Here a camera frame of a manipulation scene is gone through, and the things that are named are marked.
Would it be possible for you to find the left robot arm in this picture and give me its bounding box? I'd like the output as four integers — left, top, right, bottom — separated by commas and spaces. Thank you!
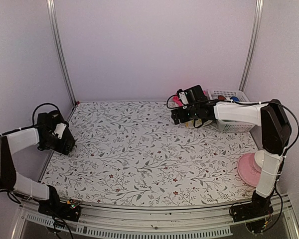
0, 104, 75, 216

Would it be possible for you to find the pink towel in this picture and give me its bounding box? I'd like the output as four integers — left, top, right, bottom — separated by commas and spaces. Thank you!
172, 95, 184, 107

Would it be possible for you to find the aluminium frame post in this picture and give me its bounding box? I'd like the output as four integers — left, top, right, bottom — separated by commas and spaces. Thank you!
239, 0, 264, 92
46, 0, 77, 106

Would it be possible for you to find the front aluminium rail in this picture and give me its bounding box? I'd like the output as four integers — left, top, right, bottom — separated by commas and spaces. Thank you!
11, 194, 299, 239

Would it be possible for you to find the green yellow patterned towel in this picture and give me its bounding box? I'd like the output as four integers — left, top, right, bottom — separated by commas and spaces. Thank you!
185, 119, 212, 128

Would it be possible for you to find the left aluminium frame post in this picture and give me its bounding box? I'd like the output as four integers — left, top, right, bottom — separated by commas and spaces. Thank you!
46, 0, 77, 106

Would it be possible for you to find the floral tablecloth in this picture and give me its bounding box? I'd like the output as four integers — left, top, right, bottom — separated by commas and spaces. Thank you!
41, 102, 257, 207

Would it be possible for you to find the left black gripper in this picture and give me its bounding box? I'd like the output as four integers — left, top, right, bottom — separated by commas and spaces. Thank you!
41, 132, 72, 155

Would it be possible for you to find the pink plate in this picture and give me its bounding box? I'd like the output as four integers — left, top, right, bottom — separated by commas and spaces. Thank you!
237, 153, 261, 187

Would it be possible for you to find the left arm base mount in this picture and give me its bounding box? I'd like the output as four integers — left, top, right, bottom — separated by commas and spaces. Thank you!
38, 200, 82, 222

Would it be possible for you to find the red item in basket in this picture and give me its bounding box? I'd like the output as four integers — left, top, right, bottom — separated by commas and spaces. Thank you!
217, 95, 226, 101

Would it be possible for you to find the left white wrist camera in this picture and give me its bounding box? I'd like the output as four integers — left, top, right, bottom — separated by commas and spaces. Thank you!
53, 123, 68, 139

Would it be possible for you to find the right aluminium frame post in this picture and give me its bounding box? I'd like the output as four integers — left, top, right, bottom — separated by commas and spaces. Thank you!
239, 0, 264, 92

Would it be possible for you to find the white plastic basket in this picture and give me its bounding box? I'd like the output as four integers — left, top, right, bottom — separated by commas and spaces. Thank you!
207, 89, 255, 132

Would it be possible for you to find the blue item in basket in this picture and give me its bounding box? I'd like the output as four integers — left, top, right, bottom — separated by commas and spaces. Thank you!
231, 97, 240, 102

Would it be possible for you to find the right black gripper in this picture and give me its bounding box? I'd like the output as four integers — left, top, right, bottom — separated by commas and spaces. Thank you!
172, 105, 199, 124

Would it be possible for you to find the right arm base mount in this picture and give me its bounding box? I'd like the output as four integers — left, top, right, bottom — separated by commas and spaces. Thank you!
229, 202, 274, 222

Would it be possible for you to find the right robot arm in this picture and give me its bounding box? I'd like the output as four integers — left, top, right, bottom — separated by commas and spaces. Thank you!
170, 85, 294, 217

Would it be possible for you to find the white bowl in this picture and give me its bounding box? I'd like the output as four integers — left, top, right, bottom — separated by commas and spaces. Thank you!
254, 150, 264, 168

